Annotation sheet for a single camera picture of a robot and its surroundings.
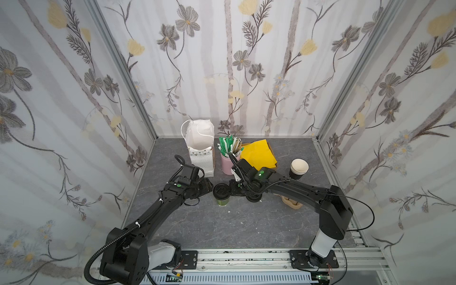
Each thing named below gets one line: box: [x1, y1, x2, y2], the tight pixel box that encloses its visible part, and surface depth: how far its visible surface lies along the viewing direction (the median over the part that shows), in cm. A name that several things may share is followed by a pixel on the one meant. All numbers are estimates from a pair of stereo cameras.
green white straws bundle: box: [217, 134, 245, 158], surface depth 95 cm
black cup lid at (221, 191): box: [212, 182, 231, 201], surface depth 84 cm
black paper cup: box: [288, 157, 310, 180], surface depth 95 cm
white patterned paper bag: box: [181, 119, 215, 178], surface depth 90 cm
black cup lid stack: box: [245, 191, 263, 203], surface depth 92 cm
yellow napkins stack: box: [239, 138, 278, 172], surface depth 108 cm
